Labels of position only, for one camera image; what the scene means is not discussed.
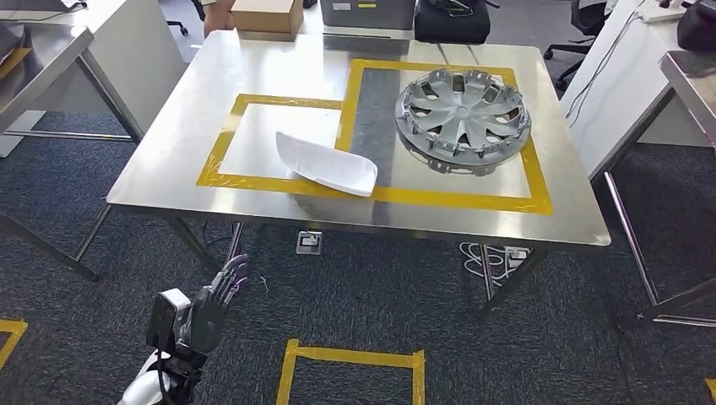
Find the black office chair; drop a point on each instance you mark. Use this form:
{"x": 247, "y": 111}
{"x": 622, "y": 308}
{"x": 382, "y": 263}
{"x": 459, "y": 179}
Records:
{"x": 587, "y": 22}

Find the white power strip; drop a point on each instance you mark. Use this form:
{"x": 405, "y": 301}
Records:
{"x": 663, "y": 12}
{"x": 517, "y": 255}

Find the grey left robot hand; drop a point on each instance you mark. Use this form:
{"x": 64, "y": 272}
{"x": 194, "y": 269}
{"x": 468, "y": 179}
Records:
{"x": 207, "y": 321}

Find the white plastic shell part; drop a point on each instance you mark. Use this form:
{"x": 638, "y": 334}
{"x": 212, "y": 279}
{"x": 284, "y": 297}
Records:
{"x": 327, "y": 165}

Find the black carry bag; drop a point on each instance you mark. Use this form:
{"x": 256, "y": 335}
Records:
{"x": 450, "y": 28}

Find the silver open laptop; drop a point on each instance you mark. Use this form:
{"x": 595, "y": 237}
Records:
{"x": 33, "y": 4}

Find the yellow workbench tape marking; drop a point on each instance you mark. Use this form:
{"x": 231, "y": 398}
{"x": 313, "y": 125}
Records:
{"x": 349, "y": 100}

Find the grey wheel cover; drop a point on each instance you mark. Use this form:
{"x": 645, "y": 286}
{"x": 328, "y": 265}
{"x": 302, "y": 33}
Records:
{"x": 461, "y": 117}

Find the white desk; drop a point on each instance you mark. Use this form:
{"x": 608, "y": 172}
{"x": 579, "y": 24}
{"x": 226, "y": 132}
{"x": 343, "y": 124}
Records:
{"x": 145, "y": 56}
{"x": 311, "y": 22}

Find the black computer mouse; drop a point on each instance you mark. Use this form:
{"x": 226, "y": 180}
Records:
{"x": 309, "y": 3}

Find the grey laptop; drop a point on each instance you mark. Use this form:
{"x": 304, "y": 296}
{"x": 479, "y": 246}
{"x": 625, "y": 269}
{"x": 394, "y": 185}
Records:
{"x": 366, "y": 14}

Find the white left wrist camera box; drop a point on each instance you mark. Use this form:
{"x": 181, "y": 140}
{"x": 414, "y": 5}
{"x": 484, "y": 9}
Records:
{"x": 165, "y": 318}

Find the black remote with antennas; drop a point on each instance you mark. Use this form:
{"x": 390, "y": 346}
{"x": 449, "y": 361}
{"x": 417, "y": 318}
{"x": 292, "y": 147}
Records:
{"x": 458, "y": 5}

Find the steel workbench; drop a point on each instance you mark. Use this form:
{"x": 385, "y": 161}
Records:
{"x": 224, "y": 67}
{"x": 45, "y": 72}
{"x": 693, "y": 84}

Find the cardboard box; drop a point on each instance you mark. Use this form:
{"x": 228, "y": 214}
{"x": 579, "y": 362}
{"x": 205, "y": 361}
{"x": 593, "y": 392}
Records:
{"x": 265, "y": 14}

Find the grey floor socket box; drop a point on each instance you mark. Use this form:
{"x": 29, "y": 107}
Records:
{"x": 309, "y": 242}

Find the black office chair base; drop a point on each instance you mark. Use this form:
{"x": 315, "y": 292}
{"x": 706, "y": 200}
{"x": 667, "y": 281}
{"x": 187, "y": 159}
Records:
{"x": 178, "y": 27}

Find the person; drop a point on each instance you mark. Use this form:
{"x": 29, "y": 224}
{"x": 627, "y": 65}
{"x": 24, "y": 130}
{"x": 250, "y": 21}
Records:
{"x": 218, "y": 17}

